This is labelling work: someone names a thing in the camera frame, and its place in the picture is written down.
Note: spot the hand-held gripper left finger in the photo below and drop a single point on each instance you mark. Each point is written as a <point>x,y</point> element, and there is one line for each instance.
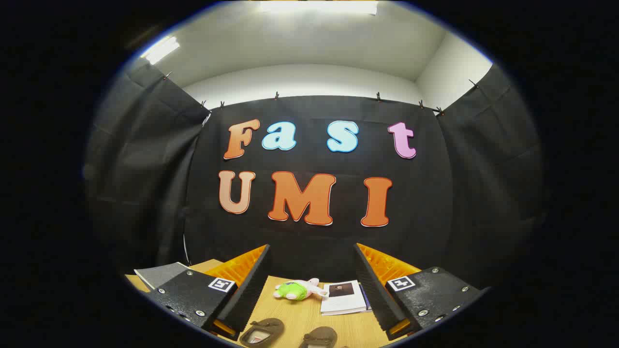
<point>251,285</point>

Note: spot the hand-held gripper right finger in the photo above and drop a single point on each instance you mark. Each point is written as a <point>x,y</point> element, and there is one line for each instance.
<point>372,285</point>

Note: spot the brown fuzzy slipper shoe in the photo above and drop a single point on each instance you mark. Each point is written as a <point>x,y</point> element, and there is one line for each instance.
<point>271,325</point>
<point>324,333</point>

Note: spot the beige fabric storage box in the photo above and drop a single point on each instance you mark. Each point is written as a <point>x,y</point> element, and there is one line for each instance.
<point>159,275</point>

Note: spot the blue cover book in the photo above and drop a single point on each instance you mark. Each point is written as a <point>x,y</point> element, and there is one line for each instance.
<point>365,302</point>

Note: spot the white portrait cover book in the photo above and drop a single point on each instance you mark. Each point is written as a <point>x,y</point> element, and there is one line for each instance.
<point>346,302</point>

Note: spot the green and pink plush toy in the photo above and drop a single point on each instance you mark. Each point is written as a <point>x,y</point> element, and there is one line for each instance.
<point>292,291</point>

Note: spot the row of black cloth clips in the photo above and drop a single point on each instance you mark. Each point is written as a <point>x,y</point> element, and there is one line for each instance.
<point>276,95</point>

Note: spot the long ceiling light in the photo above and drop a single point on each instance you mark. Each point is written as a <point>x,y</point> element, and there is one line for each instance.
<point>319,6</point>
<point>159,50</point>

